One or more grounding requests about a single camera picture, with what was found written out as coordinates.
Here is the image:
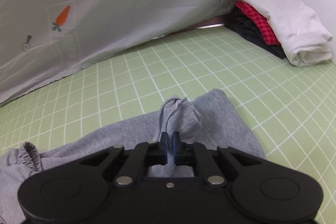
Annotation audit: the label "grey sweatpants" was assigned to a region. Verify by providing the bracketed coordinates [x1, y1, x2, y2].
[1, 89, 265, 223]

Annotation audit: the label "green grid mat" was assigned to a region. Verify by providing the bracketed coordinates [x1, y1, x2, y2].
[1, 27, 335, 223]

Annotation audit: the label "black folded garment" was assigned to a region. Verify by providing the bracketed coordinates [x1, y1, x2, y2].
[224, 7, 286, 59]

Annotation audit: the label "red checked garment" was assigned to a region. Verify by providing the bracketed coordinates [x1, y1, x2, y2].
[235, 1, 280, 46]

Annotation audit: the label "white folded cloth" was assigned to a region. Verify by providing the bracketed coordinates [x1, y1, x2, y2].
[237, 0, 333, 67]

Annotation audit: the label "white carrot-print quilt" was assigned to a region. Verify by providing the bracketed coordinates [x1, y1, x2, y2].
[1, 0, 233, 103]

